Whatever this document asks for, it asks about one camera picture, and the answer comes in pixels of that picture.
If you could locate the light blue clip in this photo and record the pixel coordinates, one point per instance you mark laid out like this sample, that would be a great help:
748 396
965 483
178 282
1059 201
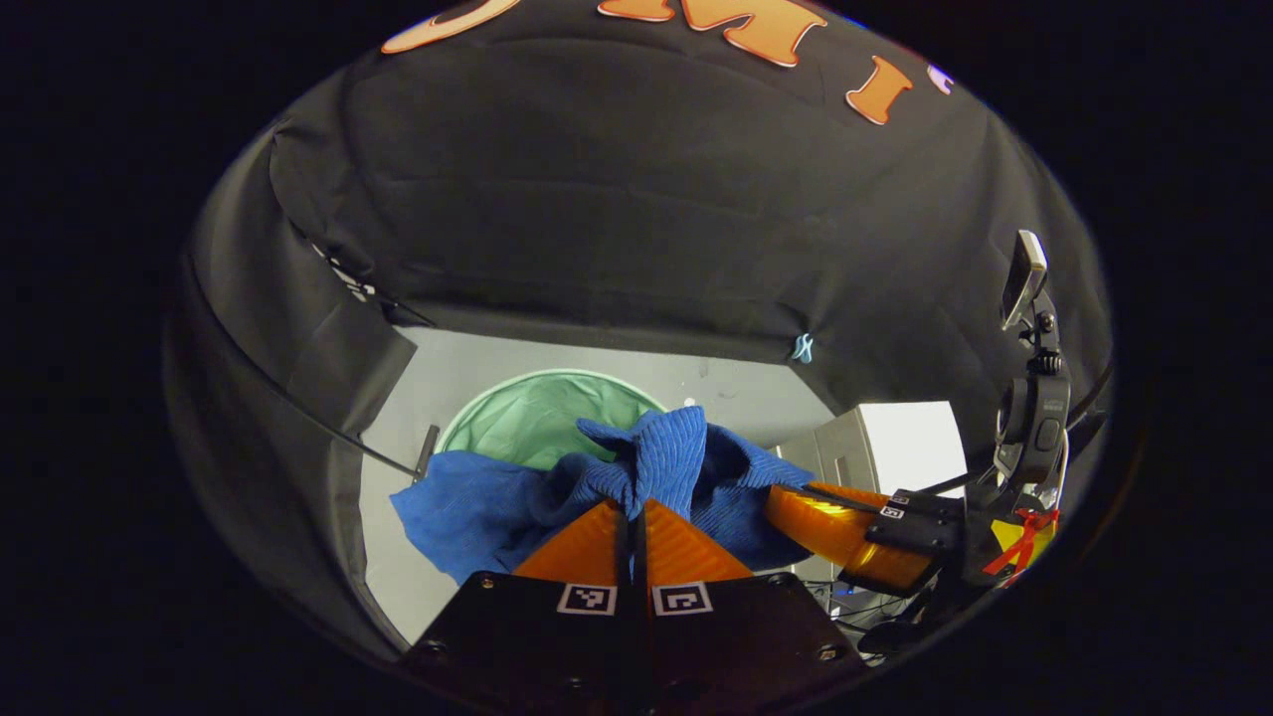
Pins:
803 348

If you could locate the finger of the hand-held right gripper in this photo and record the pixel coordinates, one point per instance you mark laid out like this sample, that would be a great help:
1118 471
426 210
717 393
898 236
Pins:
915 537
935 504

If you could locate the black clothes rack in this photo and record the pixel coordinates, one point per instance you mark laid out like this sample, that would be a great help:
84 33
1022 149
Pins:
429 449

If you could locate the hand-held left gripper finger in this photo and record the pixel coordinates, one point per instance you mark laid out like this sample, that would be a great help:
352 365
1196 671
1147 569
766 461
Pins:
642 547
625 547

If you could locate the green laundry hamper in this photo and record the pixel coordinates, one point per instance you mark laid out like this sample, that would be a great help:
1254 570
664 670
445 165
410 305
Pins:
537 418

